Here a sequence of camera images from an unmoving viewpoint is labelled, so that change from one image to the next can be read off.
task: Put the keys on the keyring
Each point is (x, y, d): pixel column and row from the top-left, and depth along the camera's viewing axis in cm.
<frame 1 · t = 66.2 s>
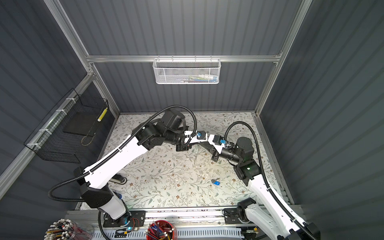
left hand: (196, 138, 67), fingers closed
right hand: (202, 143, 67), fingers closed
blue key tag: (216, 183, 86), on the table

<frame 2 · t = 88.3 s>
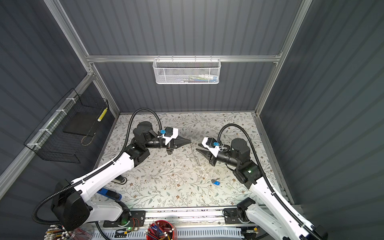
left hand: (190, 139, 64), fingers closed
right hand: (200, 147, 66), fingers open
the named things where they were.

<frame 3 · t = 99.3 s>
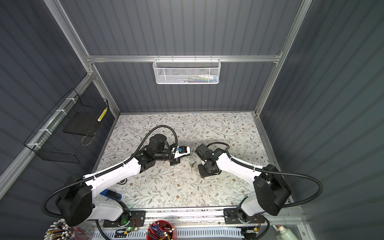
left hand: (188, 152, 78), fingers closed
right hand: (205, 174, 84), fingers closed
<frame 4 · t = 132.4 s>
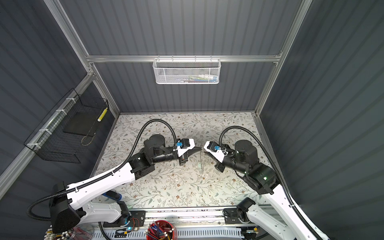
left hand: (200, 146, 63), fingers closed
right hand: (208, 151, 64), fingers closed
